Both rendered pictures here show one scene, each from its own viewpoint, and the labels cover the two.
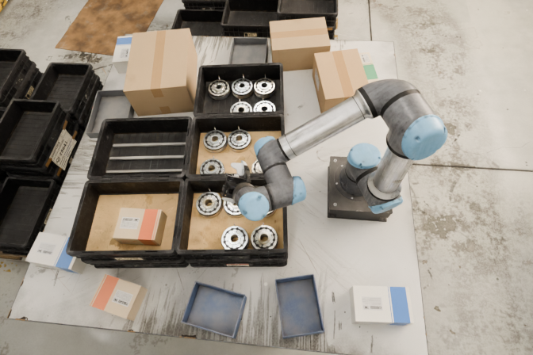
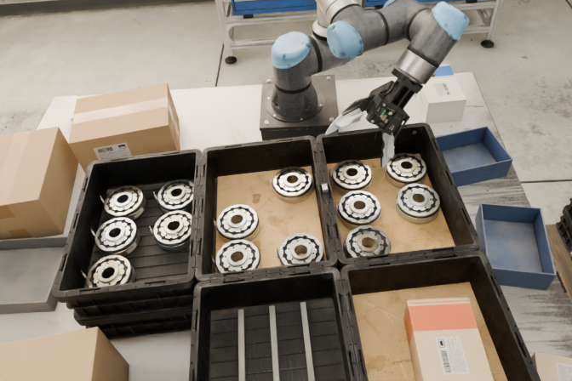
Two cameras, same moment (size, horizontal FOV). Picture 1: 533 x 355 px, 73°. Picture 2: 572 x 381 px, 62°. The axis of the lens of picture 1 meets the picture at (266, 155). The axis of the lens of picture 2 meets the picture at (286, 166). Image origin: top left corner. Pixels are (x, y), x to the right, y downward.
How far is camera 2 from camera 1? 1.22 m
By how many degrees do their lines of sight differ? 53
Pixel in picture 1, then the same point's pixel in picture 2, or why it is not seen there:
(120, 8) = not seen: outside the picture
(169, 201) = (373, 321)
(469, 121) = not seen: hidden behind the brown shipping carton
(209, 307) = (509, 260)
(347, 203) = (328, 110)
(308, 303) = (455, 155)
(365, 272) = not seen: hidden behind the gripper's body
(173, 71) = (42, 368)
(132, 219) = (441, 350)
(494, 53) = (55, 89)
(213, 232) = (412, 237)
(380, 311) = (448, 83)
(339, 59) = (93, 115)
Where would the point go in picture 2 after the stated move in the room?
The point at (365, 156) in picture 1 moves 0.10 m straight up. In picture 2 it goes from (294, 42) to (292, 10)
